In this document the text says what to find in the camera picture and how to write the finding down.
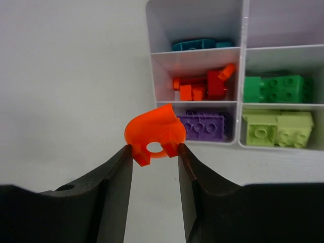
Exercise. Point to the light green lego brick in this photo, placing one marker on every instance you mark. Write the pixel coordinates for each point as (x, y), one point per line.
(294, 128)
(261, 126)

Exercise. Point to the green teal lego stack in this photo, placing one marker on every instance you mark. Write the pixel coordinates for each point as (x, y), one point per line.
(252, 90)
(224, 44)

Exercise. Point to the orange round lego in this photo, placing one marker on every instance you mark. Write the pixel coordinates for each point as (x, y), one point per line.
(155, 134)

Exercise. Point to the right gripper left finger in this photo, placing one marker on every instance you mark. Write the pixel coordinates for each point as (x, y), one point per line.
(92, 208)

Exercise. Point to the purple lego stack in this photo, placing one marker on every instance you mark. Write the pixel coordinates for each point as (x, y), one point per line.
(207, 125)

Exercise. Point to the red lego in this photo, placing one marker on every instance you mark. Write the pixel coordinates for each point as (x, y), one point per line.
(216, 88)

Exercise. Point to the small orange lego pair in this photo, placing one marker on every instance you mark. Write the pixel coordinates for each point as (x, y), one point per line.
(198, 93)

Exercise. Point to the white divided container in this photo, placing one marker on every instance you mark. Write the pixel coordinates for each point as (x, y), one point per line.
(171, 22)
(284, 38)

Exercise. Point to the green number lego brick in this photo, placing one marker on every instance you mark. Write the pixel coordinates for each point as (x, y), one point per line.
(287, 89)

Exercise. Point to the red long lego brick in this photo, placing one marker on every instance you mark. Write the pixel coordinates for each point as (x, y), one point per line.
(194, 81)

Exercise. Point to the teal oval lego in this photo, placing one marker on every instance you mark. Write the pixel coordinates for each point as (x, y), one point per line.
(197, 44)

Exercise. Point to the left white divided container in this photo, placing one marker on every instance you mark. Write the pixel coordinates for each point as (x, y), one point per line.
(171, 22)

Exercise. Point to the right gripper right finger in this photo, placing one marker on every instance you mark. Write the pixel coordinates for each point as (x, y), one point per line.
(218, 210)

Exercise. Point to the tiny orange lego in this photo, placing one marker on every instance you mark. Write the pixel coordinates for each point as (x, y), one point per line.
(176, 83)
(227, 72)

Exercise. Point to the right white divided container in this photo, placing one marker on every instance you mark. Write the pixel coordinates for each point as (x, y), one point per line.
(284, 38)

